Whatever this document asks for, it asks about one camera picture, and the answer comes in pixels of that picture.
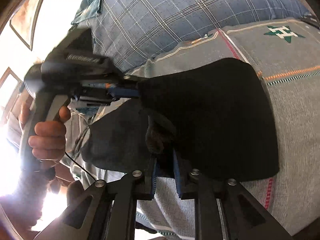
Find black pants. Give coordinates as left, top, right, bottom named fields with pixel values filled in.
left=80, top=58, right=279, bottom=181

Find person's left hand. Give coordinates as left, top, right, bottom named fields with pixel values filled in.
left=28, top=106, right=71, bottom=170

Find blue plaid pillow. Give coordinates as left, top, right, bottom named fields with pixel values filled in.
left=72, top=0, right=309, bottom=72

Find teal denim cloth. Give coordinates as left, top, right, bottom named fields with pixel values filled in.
left=71, top=0, right=104, bottom=25

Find wooden framed picture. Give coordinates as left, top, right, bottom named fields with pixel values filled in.
left=9, top=0, right=43, bottom=51

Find grey patterned bed sheet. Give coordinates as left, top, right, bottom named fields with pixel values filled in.
left=66, top=18, right=319, bottom=239

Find black thin cable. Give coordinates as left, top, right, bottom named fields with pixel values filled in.
left=64, top=151, right=97, bottom=181

